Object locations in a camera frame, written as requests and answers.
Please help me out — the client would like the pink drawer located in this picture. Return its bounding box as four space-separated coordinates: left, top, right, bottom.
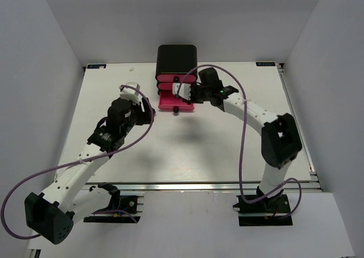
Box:
157 82 174 91
156 74 197 83
158 90 195 113

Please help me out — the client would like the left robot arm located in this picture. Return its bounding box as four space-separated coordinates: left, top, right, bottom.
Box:
24 98 155 245

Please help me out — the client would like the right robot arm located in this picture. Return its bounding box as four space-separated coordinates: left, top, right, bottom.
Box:
174 65 303 206

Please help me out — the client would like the black drawer cabinet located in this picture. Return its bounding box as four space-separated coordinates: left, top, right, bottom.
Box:
155 44 197 87

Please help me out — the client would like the right blue label sticker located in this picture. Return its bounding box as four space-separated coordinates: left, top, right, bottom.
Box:
255 61 276 67

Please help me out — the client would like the blue label sticker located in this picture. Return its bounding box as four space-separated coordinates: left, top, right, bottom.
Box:
255 61 276 67
86 64 106 69

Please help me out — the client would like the left blue label sticker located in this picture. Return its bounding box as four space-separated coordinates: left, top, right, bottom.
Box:
86 64 106 69

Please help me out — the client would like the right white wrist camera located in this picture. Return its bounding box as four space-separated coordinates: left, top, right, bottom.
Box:
172 83 191 101

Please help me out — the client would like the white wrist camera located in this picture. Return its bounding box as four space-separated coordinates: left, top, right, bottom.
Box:
119 82 140 105
172 83 191 101

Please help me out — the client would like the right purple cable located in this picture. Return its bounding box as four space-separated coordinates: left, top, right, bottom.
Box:
175 64 302 219

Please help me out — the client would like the purple cable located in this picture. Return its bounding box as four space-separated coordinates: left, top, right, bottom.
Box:
175 64 302 219
1 84 156 239

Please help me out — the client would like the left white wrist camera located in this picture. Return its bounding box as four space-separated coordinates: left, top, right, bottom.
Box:
119 82 140 105

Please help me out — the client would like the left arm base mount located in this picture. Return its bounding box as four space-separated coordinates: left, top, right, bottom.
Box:
83 184 144 224

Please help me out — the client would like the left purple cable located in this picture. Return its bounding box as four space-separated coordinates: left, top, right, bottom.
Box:
1 84 156 239

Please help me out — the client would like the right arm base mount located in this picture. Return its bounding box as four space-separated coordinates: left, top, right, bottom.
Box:
233 194 293 227

